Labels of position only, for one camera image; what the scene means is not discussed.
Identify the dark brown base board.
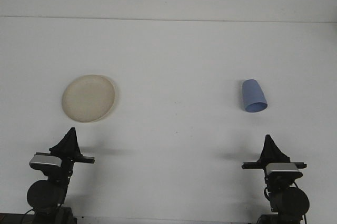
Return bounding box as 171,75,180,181
0,212,36,224

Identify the pale blue cup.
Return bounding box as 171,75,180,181
241,78,269,114

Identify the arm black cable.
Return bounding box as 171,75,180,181
21,209,36,224

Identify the pale round plate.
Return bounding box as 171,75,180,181
61,74,118,124

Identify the gripper grey camera box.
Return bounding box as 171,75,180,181
28,154,63,170
265,162,303,179

